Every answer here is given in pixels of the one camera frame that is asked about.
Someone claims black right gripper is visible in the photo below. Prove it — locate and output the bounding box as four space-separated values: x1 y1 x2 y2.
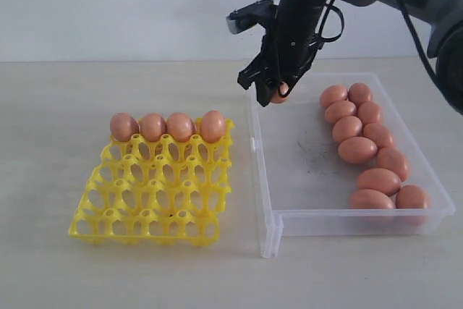
237 0 322 107

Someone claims brown egg packed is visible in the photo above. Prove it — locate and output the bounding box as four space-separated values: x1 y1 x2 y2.
200 110 226 143
110 113 140 142
166 112 195 143
139 113 167 142

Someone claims yellow plastic egg tray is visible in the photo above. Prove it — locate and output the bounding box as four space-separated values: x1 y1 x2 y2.
68 119 234 247

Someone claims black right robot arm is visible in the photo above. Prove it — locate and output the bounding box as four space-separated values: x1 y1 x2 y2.
226 0 462 111

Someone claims brown egg under gripper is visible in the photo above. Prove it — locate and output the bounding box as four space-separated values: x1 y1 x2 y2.
332 116 363 144

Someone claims brown egg back row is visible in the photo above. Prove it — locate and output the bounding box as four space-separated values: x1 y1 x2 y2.
348 82 373 106

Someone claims clear plastic bin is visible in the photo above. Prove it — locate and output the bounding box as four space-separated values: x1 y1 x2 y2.
247 72 455 258

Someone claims brown egg second row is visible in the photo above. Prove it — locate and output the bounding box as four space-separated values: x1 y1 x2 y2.
357 168 402 197

